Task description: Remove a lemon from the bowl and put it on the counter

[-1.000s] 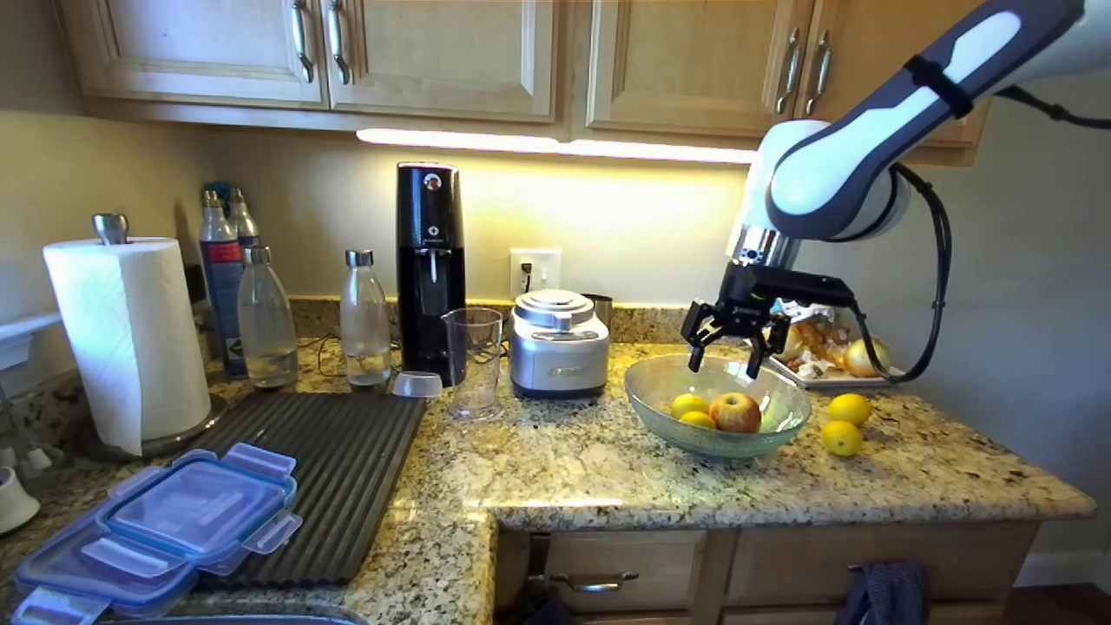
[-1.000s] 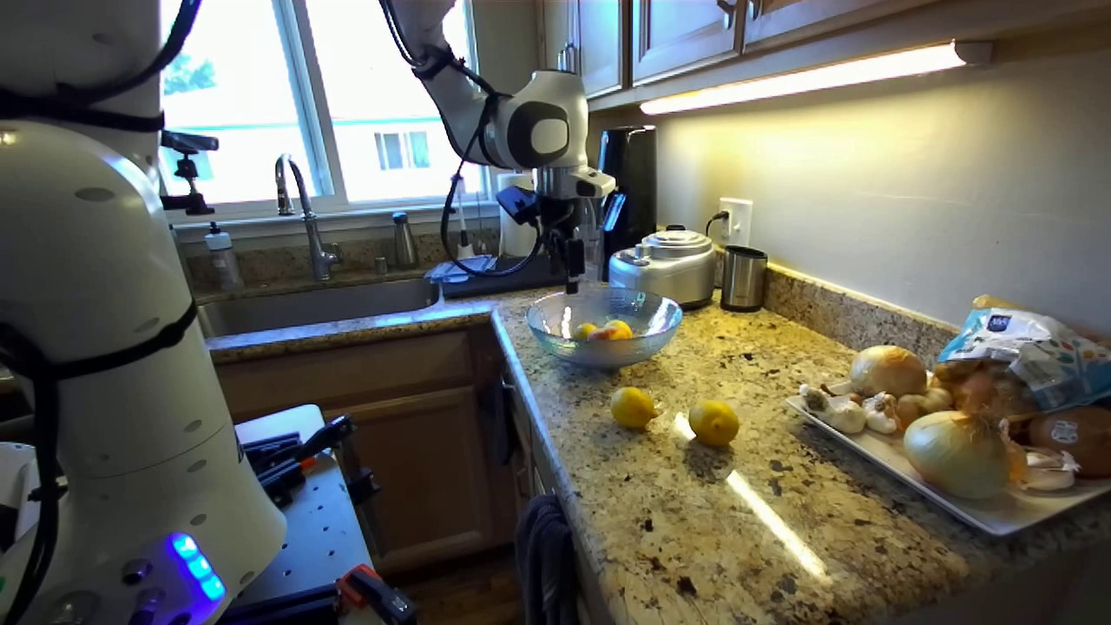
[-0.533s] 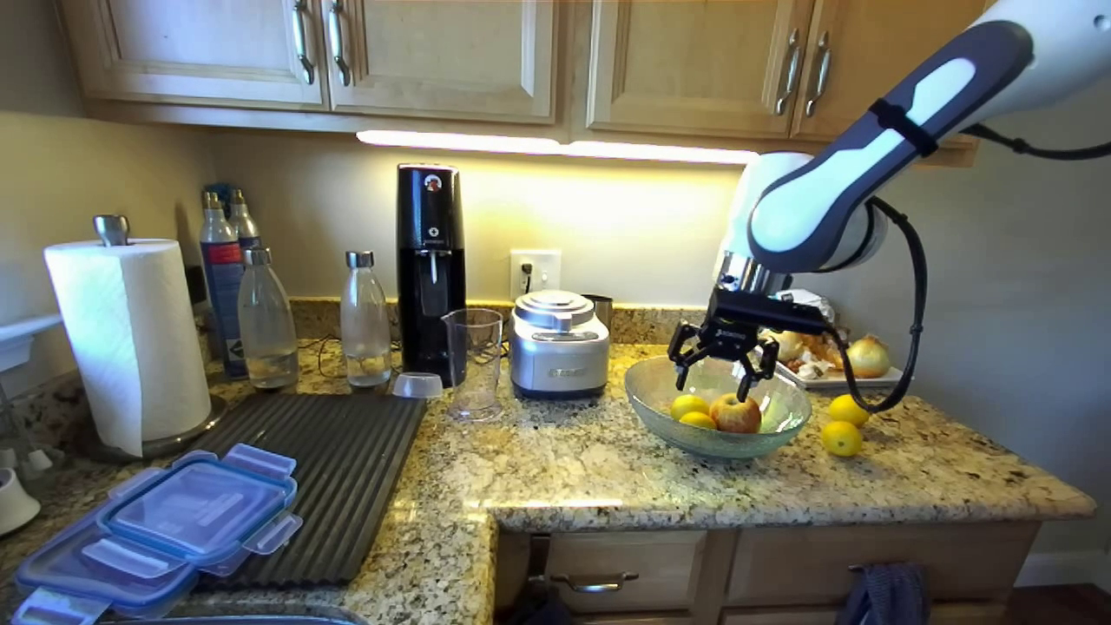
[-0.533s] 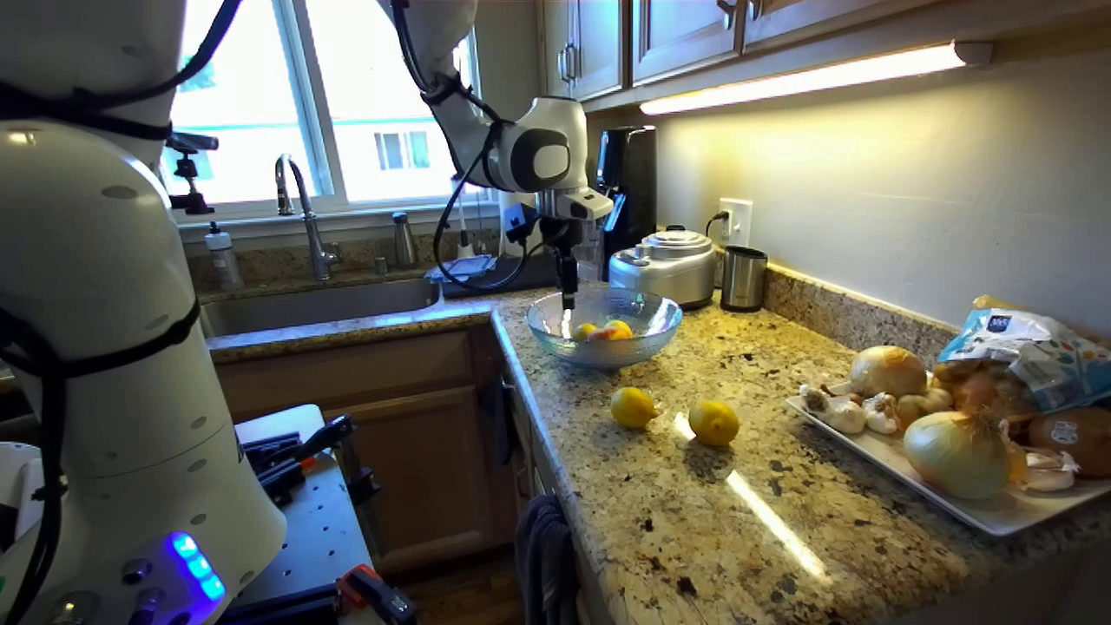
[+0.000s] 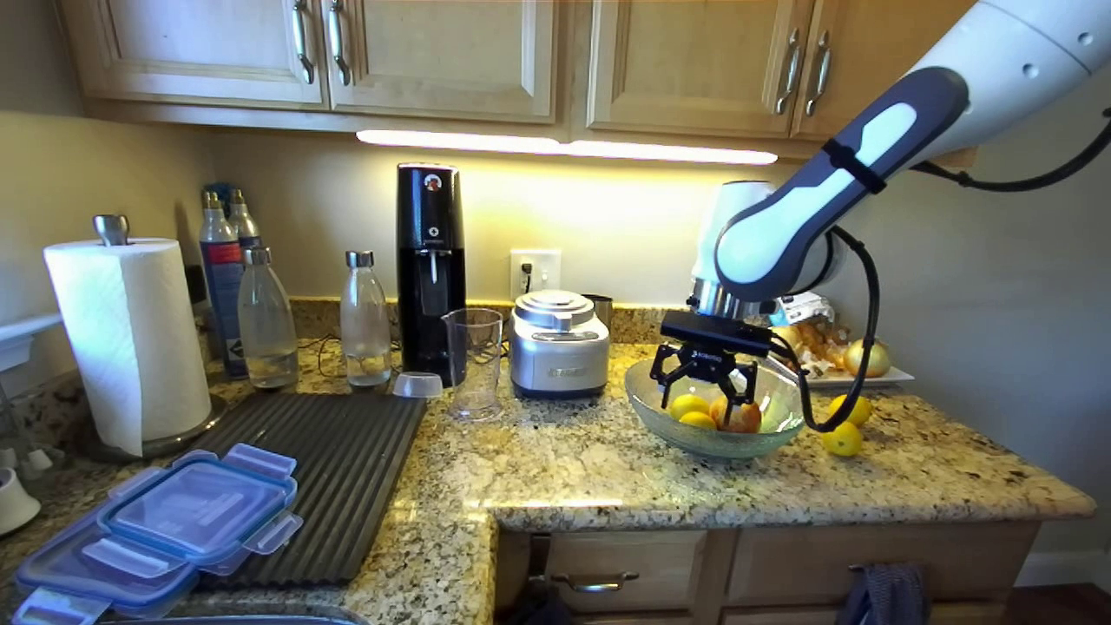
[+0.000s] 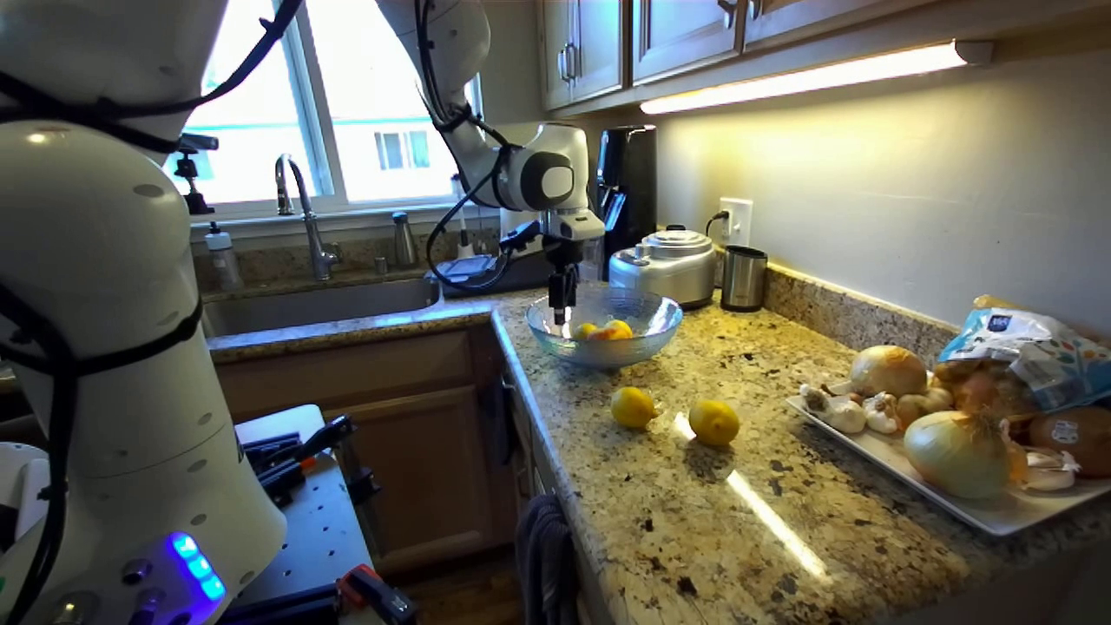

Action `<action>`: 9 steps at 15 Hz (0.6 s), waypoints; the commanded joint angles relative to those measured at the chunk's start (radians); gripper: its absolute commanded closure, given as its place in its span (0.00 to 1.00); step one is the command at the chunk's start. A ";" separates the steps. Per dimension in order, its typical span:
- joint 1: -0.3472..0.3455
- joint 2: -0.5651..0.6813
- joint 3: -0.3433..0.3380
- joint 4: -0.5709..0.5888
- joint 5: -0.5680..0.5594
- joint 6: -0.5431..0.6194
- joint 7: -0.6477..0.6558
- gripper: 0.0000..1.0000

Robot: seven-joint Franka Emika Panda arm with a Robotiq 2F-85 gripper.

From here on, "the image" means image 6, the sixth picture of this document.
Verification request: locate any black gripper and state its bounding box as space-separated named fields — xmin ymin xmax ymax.
xmin=537 ymin=235 xmax=589 ymax=331

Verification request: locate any clear glass bowl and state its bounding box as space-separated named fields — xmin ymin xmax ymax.
xmin=523 ymin=284 xmax=689 ymax=373

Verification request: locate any black ribbed drying mat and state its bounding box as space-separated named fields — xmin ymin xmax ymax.
xmin=429 ymin=251 xmax=563 ymax=305

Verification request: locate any red yellow apple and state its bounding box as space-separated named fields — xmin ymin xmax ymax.
xmin=599 ymin=314 xmax=644 ymax=347

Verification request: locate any silver round kitchen appliance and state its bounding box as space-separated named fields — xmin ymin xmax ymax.
xmin=606 ymin=225 xmax=724 ymax=311

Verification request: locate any black coffee maker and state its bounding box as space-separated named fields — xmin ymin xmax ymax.
xmin=594 ymin=122 xmax=660 ymax=279

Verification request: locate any stainless steel cup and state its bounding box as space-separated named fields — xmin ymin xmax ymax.
xmin=719 ymin=244 xmax=772 ymax=314

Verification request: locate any wooden sink base cabinet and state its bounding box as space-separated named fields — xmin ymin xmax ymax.
xmin=212 ymin=325 xmax=517 ymax=579

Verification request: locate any steel kitchen sink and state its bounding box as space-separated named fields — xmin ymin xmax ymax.
xmin=198 ymin=270 xmax=441 ymax=340

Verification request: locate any wooden upper cabinet door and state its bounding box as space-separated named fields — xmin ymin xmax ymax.
xmin=629 ymin=0 xmax=746 ymax=86
xmin=537 ymin=0 xmax=635 ymax=114
xmin=741 ymin=0 xmax=1111 ymax=50

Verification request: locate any dark hanging towel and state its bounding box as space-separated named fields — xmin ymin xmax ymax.
xmin=512 ymin=491 xmax=584 ymax=625

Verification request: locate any white mushroom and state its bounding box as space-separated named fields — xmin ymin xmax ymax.
xmin=860 ymin=388 xmax=905 ymax=436
xmin=826 ymin=394 xmax=872 ymax=442
xmin=794 ymin=383 xmax=836 ymax=417

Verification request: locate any chrome kitchen faucet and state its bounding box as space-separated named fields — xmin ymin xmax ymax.
xmin=272 ymin=151 xmax=339 ymax=289

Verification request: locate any black clamp tool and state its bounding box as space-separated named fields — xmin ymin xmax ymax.
xmin=239 ymin=414 xmax=359 ymax=503

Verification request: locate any small yellow onion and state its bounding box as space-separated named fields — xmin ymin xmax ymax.
xmin=849 ymin=344 xmax=932 ymax=402

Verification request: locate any under cabinet light bar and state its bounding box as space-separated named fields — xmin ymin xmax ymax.
xmin=635 ymin=38 xmax=974 ymax=122

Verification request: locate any grey robot mounting table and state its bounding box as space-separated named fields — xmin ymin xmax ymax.
xmin=225 ymin=400 xmax=374 ymax=616

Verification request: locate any soap dispenser bottle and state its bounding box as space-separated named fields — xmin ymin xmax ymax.
xmin=198 ymin=218 xmax=248 ymax=296

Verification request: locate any orange black clamp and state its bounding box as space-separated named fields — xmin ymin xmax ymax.
xmin=335 ymin=559 xmax=423 ymax=625

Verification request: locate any white rectangular tray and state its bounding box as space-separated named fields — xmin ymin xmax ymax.
xmin=794 ymin=384 xmax=1111 ymax=538

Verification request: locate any large yellow onion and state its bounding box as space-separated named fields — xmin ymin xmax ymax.
xmin=901 ymin=408 xmax=1010 ymax=503

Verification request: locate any brown shallot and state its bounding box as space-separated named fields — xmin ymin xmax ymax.
xmin=934 ymin=361 xmax=1028 ymax=423

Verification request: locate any blue white plastic bag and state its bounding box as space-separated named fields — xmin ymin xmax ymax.
xmin=934 ymin=302 xmax=1111 ymax=414

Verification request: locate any white garlic bulb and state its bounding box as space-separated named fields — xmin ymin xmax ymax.
xmin=1007 ymin=443 xmax=1086 ymax=497

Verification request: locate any brown onion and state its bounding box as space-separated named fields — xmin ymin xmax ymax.
xmin=1025 ymin=402 xmax=1111 ymax=479

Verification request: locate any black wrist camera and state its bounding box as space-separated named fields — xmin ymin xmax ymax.
xmin=496 ymin=218 xmax=545 ymax=257

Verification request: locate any white wall outlet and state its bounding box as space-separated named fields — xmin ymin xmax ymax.
xmin=717 ymin=195 xmax=756 ymax=251

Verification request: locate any window with white frame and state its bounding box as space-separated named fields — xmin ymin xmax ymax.
xmin=172 ymin=0 xmax=490 ymax=221

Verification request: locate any black camera on tripod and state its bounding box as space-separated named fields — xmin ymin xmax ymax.
xmin=172 ymin=127 xmax=225 ymax=221

